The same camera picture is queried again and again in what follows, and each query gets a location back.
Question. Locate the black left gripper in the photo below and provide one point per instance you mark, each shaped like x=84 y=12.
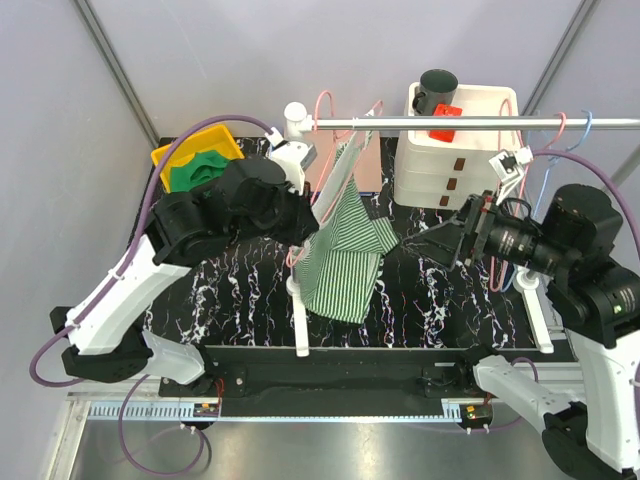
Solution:
x=304 y=223

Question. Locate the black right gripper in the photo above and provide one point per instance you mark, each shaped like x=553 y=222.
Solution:
x=443 y=242

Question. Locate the pink wire hanger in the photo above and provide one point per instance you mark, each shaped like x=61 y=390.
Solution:
x=367 y=171
x=506 y=103

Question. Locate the green white striped tank top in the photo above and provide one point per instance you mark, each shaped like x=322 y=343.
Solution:
x=336 y=269

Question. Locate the light blue wire hanger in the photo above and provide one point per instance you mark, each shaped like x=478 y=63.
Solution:
x=550 y=170

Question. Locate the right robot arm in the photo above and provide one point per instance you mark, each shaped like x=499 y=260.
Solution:
x=598 y=302

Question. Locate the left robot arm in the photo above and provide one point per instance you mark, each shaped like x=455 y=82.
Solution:
x=254 y=197

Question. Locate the blue framed pink board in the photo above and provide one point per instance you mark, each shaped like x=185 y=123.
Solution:
x=312 y=159

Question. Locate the white drawer unit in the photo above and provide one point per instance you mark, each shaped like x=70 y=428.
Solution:
x=432 y=174

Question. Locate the black marbled mat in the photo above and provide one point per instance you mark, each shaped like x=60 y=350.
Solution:
x=240 y=299

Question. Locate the white rack foot bar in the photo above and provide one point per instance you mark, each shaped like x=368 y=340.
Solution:
x=299 y=319

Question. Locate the yellow plastic bin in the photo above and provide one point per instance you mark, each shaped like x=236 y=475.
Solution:
x=217 y=137

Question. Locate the dark grey mug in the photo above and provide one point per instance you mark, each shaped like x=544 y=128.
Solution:
x=436 y=86

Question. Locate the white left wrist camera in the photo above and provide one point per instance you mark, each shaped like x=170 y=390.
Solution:
x=294 y=157

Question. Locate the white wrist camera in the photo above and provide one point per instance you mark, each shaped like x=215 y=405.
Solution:
x=507 y=166
x=294 y=157

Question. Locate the white grey rack post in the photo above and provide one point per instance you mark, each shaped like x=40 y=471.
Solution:
x=298 y=123

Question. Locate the metal clothes rail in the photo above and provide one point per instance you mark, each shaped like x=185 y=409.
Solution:
x=470 y=123

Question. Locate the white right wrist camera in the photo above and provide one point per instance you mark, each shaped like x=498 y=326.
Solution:
x=507 y=166

